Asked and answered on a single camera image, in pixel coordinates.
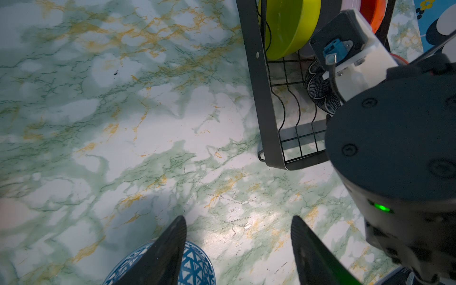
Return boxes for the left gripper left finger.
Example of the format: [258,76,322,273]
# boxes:
[116,216,187,285]

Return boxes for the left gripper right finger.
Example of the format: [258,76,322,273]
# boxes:
[290,216,360,285]

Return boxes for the blue patterned bowl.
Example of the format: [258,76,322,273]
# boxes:
[103,239,216,285]

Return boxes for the black patterned bowl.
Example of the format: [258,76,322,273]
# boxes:
[305,60,342,115]

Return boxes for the red white patterned bowl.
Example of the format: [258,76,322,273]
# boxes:
[390,53,409,66]

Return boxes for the lime green bowl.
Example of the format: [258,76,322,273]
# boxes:
[266,0,321,61]

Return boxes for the orange plastic bowl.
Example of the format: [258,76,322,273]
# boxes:
[360,0,387,33]

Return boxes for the lilac plastic bowl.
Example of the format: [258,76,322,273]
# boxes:
[341,0,362,11]

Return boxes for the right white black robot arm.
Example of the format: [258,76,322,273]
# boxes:
[325,53,456,284]

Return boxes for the black wire dish rack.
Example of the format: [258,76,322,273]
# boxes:
[237,1,395,171]

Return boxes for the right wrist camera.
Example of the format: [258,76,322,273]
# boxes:
[310,9,398,103]

